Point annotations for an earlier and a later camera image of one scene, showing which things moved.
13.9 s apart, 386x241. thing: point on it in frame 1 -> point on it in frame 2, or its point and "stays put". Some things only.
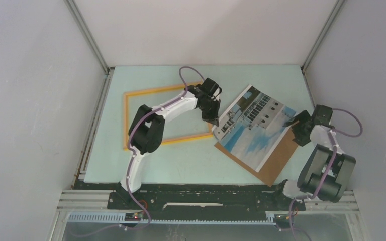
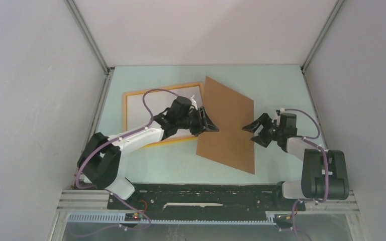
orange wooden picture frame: [164, 142] stays put
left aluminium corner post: [82, 26] stays put
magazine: [253, 125] -> [157, 103]
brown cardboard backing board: [276, 160] -> [229, 111]
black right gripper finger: [302, 115] -> [264, 120]
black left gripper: [212, 118] -> [209, 126]
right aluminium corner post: [338, 6] stays put
